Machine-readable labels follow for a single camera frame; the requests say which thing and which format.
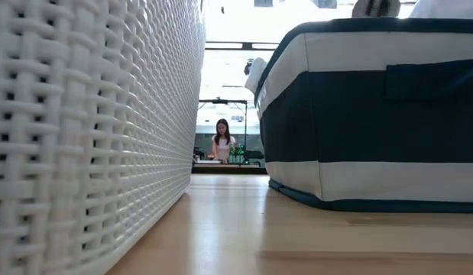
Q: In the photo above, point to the person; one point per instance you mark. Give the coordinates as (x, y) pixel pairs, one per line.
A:
(222, 143)

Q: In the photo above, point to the white garment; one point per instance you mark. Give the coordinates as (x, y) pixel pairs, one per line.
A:
(446, 8)

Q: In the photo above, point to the green bottles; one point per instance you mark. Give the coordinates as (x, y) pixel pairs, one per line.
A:
(237, 154)

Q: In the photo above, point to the navy white fabric basket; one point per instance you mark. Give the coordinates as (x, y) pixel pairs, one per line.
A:
(373, 122)

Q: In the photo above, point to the white woven plastic basket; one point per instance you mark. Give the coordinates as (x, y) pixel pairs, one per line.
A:
(87, 137)

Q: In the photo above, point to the background table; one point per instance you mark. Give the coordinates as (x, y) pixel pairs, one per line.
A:
(228, 168)

